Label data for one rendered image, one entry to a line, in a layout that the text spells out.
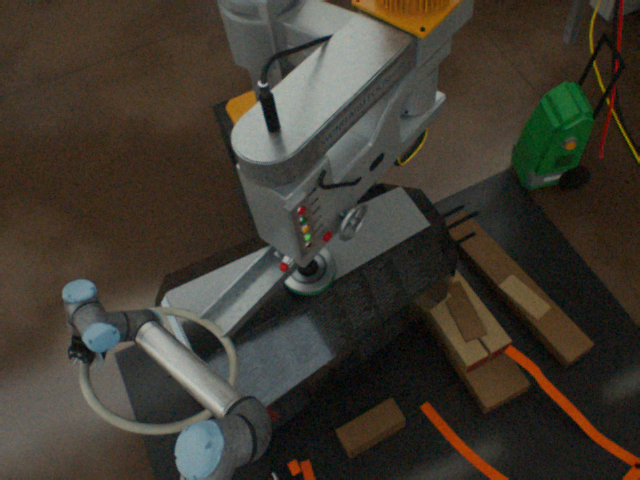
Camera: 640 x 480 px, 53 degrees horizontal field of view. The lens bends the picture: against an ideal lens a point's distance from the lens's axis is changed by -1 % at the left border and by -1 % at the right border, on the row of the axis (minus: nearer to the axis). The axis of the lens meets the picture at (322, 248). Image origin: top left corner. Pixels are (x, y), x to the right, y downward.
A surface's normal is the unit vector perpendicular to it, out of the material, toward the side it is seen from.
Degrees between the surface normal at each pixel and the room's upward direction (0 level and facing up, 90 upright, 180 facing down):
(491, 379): 0
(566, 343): 0
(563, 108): 34
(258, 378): 45
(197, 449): 39
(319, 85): 0
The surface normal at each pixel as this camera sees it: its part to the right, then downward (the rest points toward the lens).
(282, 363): 0.29, 0.15
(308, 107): -0.10, -0.51
